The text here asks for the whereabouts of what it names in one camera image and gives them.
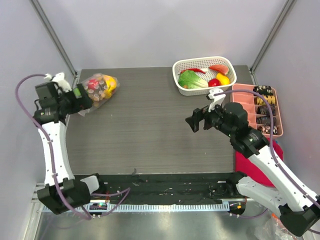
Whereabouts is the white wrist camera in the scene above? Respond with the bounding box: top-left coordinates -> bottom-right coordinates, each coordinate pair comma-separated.
206,87 -> 226,112
52,72 -> 72,93

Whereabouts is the watermelon slice toy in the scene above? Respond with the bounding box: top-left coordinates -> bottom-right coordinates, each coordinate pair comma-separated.
208,64 -> 229,75

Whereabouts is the crumpled clear plastic bag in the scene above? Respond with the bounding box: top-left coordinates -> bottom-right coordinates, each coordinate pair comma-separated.
254,213 -> 303,240

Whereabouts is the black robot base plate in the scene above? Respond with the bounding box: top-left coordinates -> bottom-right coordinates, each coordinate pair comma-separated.
92,172 -> 245,206

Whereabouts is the green lettuce leaf toy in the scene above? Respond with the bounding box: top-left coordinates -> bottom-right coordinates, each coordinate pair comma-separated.
178,70 -> 208,90

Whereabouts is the black pink floral sock roll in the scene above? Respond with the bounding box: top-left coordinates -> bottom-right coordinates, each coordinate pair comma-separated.
257,125 -> 278,135

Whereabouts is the red strawberry toy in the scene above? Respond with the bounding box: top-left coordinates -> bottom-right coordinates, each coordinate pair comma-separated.
180,68 -> 206,74

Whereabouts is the white perforated plastic basket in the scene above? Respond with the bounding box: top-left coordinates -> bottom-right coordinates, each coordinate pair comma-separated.
172,56 -> 237,96

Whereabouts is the aluminium frame rail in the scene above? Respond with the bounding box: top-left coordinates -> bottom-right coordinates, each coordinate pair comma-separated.
31,182 -> 51,202

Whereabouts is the clear pink zip top bag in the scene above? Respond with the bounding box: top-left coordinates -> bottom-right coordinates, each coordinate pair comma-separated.
78,73 -> 120,117

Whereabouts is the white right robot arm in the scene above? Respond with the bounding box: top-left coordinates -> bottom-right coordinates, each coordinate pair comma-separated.
185,102 -> 320,237

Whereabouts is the magenta cloth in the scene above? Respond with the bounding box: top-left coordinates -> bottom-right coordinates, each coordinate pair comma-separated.
234,139 -> 284,188

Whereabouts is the yellow banana bunch toy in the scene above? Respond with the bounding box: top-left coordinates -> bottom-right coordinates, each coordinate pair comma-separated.
103,75 -> 118,99

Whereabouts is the dark brown sock roll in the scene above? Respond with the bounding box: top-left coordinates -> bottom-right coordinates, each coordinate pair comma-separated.
256,105 -> 276,117

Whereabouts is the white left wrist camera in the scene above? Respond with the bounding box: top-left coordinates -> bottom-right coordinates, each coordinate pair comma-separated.
52,72 -> 72,93

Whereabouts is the black patterned sock roll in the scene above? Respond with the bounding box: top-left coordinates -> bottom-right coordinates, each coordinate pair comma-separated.
256,116 -> 277,126

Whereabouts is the green apple toy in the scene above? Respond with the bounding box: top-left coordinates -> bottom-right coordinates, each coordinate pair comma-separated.
73,87 -> 82,99

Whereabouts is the brown longan bunch toy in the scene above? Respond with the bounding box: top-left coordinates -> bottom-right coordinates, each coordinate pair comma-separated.
84,78 -> 106,107

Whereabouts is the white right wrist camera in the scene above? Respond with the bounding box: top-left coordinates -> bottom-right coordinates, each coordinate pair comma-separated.
206,87 -> 226,112

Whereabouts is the red tomato toy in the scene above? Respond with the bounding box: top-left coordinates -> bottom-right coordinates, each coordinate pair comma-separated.
87,78 -> 99,91
208,78 -> 221,87

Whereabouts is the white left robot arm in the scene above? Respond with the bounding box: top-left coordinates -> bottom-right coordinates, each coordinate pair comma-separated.
33,79 -> 107,215

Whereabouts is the yellow leopard sock roll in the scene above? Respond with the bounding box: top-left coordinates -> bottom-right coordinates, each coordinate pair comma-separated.
254,95 -> 276,106

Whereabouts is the pink divided organizer tray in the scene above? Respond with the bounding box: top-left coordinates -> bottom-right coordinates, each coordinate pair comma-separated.
230,87 -> 284,138

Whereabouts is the white slotted cable duct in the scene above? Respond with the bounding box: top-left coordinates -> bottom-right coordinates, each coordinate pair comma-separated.
41,201 -> 230,213

